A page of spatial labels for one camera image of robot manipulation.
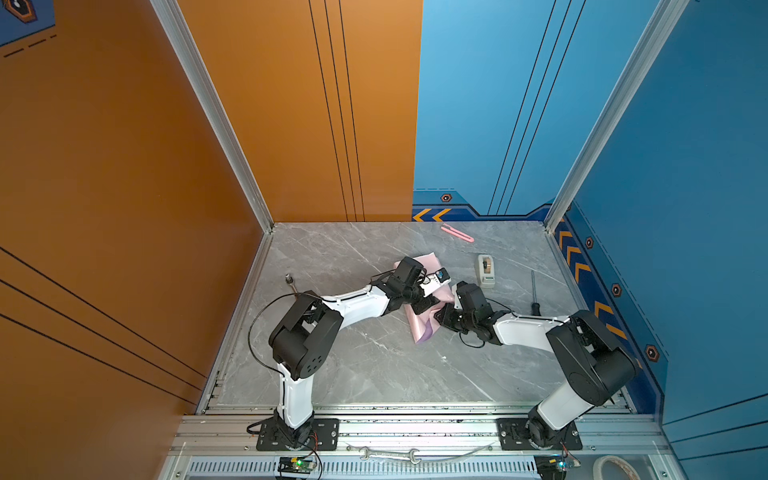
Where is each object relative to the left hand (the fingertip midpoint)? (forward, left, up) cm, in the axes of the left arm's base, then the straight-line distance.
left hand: (434, 291), depth 92 cm
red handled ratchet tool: (+8, +49, -7) cm, 50 cm away
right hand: (-6, +1, -6) cm, 8 cm away
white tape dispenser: (+11, -19, -4) cm, 23 cm away
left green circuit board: (-44, +34, -9) cm, 56 cm away
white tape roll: (-43, -36, -5) cm, 56 cm away
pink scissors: (+29, -17, -7) cm, 34 cm away
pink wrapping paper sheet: (-9, +3, -4) cm, 11 cm away
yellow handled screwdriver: (-1, -33, -7) cm, 34 cm away
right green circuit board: (-43, -25, -8) cm, 51 cm away
